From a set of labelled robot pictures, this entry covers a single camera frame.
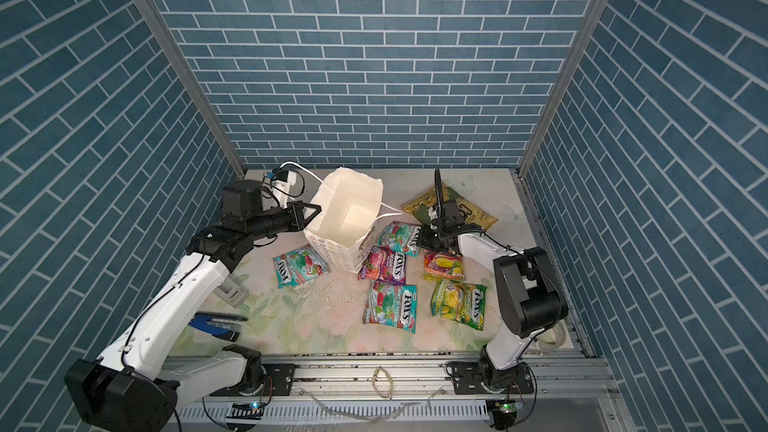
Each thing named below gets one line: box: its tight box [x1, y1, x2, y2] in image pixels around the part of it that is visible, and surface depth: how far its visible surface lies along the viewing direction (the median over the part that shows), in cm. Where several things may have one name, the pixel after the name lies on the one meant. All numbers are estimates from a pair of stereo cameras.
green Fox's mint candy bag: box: [273, 244, 331, 289], surface depth 93 cm
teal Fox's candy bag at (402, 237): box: [378, 220, 422, 258], surface depth 98 cm
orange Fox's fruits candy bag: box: [423, 249, 465, 280], surface depth 93 cm
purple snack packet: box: [358, 245, 407, 286], surface depth 93 cm
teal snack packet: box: [362, 281, 418, 334], surface depth 85 cm
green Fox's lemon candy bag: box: [430, 280, 487, 331], surface depth 86 cm
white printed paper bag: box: [303, 166, 383, 274], surface depth 78 cm
